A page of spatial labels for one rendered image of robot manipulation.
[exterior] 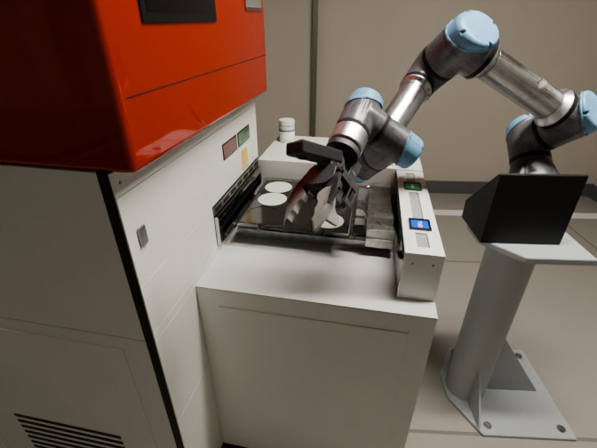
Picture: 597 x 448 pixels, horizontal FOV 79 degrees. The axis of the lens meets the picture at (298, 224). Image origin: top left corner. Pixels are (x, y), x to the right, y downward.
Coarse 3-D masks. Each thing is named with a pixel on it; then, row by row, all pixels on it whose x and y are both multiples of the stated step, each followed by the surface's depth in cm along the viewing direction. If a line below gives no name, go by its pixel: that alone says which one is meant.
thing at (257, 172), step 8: (256, 168) 140; (248, 176) 133; (256, 176) 138; (248, 184) 129; (256, 184) 144; (240, 192) 122; (256, 192) 140; (232, 200) 115; (248, 200) 131; (224, 208) 110; (240, 208) 126; (216, 216) 106; (224, 216) 110; (232, 216) 120; (216, 224) 106; (232, 224) 117; (216, 232) 108; (224, 232) 111; (224, 240) 112
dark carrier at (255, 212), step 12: (276, 180) 140; (288, 180) 140; (264, 192) 130; (288, 192) 130; (252, 204) 122; (264, 204) 122; (312, 204) 122; (240, 216) 115; (252, 216) 115; (264, 216) 115; (276, 216) 115; (312, 216) 115; (348, 216) 115; (324, 228) 108; (336, 228) 108; (348, 228) 109
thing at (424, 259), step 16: (400, 176) 128; (416, 176) 128; (400, 192) 116; (416, 192) 116; (416, 208) 107; (432, 208) 106; (432, 224) 98; (416, 240) 91; (432, 240) 91; (416, 256) 86; (432, 256) 86; (416, 272) 89; (432, 272) 88; (400, 288) 92; (416, 288) 91; (432, 288) 90
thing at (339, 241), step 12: (240, 228) 118; (252, 228) 118; (264, 228) 118; (288, 240) 117; (300, 240) 116; (312, 240) 115; (324, 240) 114; (336, 240) 113; (348, 240) 112; (360, 240) 112
